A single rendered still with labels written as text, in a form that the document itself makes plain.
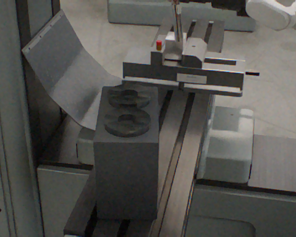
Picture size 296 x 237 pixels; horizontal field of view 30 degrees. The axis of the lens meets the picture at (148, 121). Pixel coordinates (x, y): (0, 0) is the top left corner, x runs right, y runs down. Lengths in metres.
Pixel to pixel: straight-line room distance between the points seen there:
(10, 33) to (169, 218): 0.64
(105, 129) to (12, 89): 0.51
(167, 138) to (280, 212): 0.42
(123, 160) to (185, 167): 0.27
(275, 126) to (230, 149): 1.73
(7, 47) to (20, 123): 0.22
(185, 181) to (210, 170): 0.32
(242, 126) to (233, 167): 0.17
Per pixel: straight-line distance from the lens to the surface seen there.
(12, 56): 1.45
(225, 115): 1.67
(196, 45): 1.57
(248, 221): 1.60
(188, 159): 1.27
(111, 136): 1.01
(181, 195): 1.17
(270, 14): 1.34
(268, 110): 3.39
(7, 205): 1.69
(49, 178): 1.65
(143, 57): 1.59
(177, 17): 1.45
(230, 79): 1.54
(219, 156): 1.49
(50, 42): 1.58
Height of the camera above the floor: 1.66
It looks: 31 degrees down
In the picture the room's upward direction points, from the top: 1 degrees clockwise
